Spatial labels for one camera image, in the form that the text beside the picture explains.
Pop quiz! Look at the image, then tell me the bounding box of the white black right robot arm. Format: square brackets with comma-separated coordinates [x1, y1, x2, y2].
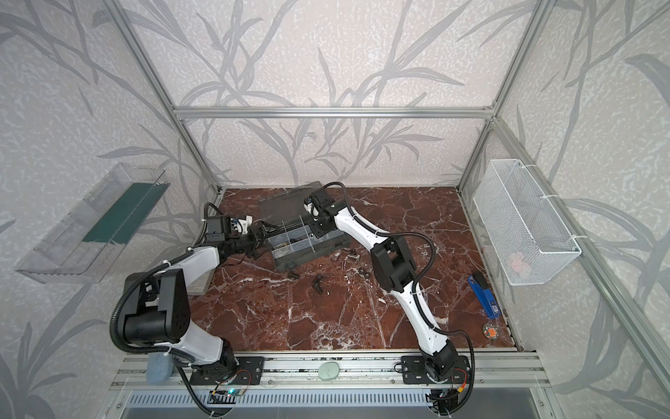
[304, 182, 474, 383]

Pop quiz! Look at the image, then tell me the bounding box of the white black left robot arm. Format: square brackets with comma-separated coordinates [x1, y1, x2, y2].
[109, 203, 278, 385]

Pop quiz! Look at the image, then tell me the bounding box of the grey compartment organizer box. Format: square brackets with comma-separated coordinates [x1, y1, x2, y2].
[259, 182, 351, 272]

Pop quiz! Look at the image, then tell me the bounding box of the black screw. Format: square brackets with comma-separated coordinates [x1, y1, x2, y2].
[312, 275, 325, 295]

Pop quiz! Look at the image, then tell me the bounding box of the green circuit board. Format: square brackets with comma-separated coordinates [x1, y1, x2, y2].
[209, 388, 248, 404]

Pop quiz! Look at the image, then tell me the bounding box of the blue stapler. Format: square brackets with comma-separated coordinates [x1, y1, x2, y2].
[468, 271, 502, 319]

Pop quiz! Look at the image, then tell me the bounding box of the small round orange object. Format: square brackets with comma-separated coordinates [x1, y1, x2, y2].
[482, 323, 500, 340]

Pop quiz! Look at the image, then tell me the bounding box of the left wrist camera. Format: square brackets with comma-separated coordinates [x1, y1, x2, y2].
[202, 215, 253, 243]

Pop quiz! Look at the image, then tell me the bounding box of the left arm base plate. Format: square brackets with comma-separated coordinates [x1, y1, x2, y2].
[189, 356, 265, 386]

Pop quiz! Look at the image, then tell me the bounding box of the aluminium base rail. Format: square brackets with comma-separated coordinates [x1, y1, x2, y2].
[109, 352, 551, 391]

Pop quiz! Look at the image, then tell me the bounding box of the aluminium horizontal frame bar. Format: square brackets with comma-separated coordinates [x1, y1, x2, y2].
[173, 106, 493, 120]

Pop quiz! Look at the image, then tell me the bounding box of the clear plastic wall bin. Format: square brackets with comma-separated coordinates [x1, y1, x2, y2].
[16, 163, 170, 284]

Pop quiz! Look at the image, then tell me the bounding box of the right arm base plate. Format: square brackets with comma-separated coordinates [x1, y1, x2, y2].
[401, 355, 471, 385]

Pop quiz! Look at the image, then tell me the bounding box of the white wire mesh basket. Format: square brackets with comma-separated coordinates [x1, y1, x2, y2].
[474, 159, 582, 286]

